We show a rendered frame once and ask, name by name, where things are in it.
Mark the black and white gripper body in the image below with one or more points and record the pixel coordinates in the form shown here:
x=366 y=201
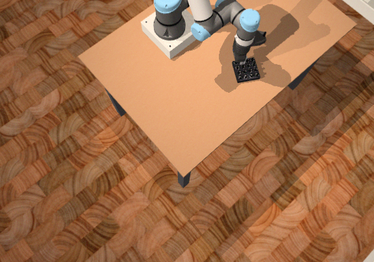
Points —
x=241 y=48

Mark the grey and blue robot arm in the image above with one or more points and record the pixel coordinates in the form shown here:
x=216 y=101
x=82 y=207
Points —
x=168 y=24

